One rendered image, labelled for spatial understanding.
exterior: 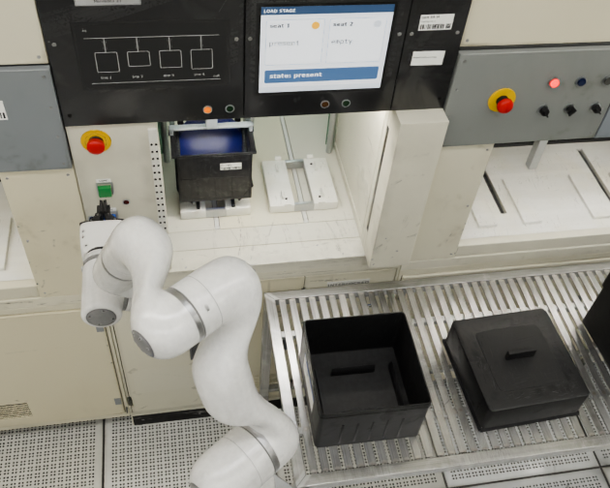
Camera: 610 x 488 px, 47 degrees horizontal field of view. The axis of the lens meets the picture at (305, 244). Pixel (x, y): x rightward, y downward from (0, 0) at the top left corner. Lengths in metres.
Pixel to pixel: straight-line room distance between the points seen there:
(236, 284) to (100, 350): 1.23
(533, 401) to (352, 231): 0.71
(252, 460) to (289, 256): 0.83
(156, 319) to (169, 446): 1.63
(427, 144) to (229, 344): 0.79
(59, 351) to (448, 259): 1.23
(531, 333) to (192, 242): 0.99
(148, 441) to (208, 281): 1.64
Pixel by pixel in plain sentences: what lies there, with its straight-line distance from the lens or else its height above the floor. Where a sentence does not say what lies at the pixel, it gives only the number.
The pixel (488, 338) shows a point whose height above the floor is 0.86.
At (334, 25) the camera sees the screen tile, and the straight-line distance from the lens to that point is 1.56.
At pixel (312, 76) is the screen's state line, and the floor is 1.51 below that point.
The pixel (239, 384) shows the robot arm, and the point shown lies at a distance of 1.24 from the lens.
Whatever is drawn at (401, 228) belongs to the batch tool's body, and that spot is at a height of 1.03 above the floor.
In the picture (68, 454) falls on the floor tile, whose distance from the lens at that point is 2.76.
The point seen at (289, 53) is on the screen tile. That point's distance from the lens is 1.57.
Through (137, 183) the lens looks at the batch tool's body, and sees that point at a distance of 1.79.
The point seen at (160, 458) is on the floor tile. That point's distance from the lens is 2.70.
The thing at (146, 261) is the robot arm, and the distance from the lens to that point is 1.16.
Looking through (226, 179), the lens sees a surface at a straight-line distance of 2.06.
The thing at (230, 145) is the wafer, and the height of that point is 1.02.
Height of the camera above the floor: 2.43
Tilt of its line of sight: 48 degrees down
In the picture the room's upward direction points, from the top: 6 degrees clockwise
